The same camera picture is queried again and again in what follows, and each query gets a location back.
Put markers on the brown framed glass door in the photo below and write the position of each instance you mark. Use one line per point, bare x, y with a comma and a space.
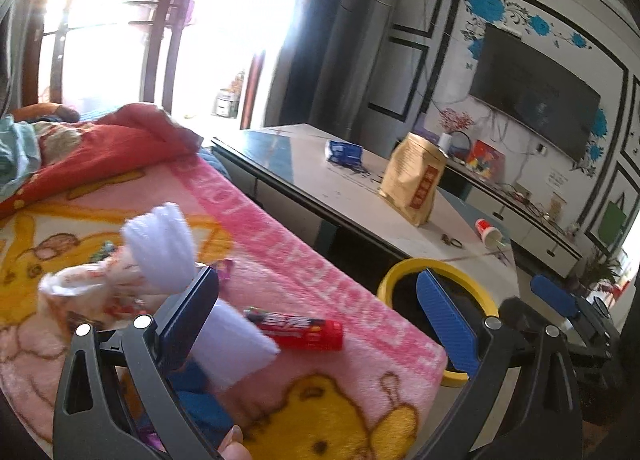
193, 58

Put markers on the left hand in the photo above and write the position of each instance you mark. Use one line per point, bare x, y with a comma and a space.
232, 447

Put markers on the white coffee table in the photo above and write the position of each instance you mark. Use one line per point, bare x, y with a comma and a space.
285, 171

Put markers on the light blue cloth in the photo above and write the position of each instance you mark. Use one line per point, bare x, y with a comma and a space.
19, 155

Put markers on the purple snack wrapper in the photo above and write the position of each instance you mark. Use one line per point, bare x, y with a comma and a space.
223, 270

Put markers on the blue tissue pack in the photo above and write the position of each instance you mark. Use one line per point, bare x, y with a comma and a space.
342, 153

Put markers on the dark blue sofa cushion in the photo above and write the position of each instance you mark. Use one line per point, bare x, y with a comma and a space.
216, 164

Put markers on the brown paper bag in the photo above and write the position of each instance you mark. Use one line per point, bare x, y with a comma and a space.
411, 178

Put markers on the white tv cabinet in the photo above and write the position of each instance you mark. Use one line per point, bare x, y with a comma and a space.
532, 233

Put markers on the red paper cup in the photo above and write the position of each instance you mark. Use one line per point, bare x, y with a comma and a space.
490, 235

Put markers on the grey standing air conditioner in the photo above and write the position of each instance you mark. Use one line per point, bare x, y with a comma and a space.
354, 47

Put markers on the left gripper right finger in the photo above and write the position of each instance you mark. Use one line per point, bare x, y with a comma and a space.
543, 420

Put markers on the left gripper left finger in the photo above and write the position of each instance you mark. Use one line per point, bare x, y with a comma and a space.
91, 417

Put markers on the white foam net bundle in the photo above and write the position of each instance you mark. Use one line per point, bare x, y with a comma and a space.
161, 243

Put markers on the red blanket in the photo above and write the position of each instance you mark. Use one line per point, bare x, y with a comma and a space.
79, 158

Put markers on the white plastic bag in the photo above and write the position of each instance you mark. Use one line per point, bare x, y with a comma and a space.
103, 293

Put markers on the blue plastic bag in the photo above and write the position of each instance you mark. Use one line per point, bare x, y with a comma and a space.
191, 386

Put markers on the black wall television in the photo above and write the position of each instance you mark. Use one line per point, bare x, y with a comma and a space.
534, 90

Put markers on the potted green plant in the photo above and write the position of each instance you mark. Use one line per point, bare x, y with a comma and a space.
601, 267

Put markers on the red snack tube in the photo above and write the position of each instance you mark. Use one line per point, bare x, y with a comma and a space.
293, 332

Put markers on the red framed picture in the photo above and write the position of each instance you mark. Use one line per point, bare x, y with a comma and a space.
486, 161

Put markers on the dark blue curtain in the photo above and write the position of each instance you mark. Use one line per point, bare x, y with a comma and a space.
313, 41

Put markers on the yellow rimmed trash bin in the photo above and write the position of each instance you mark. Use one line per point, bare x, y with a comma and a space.
444, 303

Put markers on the pink cartoon bear blanket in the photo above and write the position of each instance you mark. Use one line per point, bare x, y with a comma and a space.
366, 401

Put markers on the white vase red flowers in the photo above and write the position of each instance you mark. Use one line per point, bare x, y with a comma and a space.
454, 124

